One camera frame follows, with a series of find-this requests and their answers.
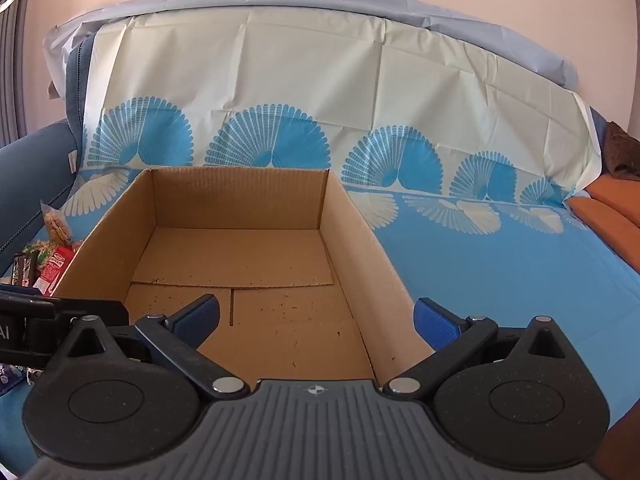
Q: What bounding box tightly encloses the brown cloth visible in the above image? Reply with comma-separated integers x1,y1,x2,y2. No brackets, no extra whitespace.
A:
601,121,640,182

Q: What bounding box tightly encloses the blue fan print blanket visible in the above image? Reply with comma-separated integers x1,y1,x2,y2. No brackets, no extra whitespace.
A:
0,10,640,480

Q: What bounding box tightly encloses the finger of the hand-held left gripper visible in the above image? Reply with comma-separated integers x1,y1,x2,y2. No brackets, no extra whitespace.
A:
0,284,129,327

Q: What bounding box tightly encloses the plain red snack packet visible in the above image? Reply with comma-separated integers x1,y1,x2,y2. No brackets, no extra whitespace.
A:
36,245,79,297

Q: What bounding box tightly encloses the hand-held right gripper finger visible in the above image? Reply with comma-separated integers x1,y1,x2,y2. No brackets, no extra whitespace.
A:
47,294,251,401

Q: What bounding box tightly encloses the cardboard box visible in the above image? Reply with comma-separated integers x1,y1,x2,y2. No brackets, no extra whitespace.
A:
51,166,436,380

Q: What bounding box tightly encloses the blue fabric sofa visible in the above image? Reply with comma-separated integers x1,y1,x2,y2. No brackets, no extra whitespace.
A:
0,35,96,281

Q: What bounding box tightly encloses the dark snack bar packet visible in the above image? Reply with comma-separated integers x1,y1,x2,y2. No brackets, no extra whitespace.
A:
10,252,39,289

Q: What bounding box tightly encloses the grey curtain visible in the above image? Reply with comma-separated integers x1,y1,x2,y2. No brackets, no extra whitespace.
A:
0,0,32,147

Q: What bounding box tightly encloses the round green label snack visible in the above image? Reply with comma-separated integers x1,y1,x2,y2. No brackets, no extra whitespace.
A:
22,240,57,267

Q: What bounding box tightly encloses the clear bag of biscuits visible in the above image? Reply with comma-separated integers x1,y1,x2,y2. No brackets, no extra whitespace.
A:
41,201,74,242

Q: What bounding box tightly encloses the orange cushion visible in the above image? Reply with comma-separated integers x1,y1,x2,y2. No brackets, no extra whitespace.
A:
564,175,640,277

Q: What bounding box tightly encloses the grey-blue cover sheet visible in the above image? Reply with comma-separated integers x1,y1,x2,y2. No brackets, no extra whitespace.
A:
42,0,581,106

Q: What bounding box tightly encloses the purple printed packet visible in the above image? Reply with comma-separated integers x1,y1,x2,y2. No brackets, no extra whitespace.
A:
0,364,27,397

